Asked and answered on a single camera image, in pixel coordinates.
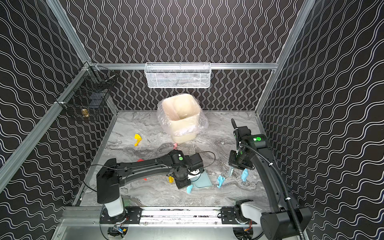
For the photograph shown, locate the pale green hand brush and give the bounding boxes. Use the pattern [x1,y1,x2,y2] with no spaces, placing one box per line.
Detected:
[228,167,234,178]

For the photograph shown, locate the pale green dustpan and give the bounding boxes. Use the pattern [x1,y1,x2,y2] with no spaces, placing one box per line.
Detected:
[190,171,213,189]

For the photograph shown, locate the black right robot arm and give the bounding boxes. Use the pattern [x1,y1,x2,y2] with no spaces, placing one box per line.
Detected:
[229,123,312,240]

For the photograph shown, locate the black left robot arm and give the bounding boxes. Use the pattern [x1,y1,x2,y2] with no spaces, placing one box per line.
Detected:
[96,150,204,218]

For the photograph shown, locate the yellow paper scrap far left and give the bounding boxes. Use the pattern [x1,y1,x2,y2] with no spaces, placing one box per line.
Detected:
[134,134,142,147]

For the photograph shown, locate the cream plastic waste bin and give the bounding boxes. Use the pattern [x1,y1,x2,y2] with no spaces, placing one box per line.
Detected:
[161,93,201,144]

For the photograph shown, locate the brass object in basket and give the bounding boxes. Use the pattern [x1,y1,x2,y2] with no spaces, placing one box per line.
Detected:
[82,109,90,118]

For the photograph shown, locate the white wire wall basket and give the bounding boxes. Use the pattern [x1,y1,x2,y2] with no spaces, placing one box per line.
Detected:
[144,62,212,89]

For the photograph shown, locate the black wire side basket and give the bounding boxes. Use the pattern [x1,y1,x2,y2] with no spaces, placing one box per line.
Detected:
[61,66,118,122]

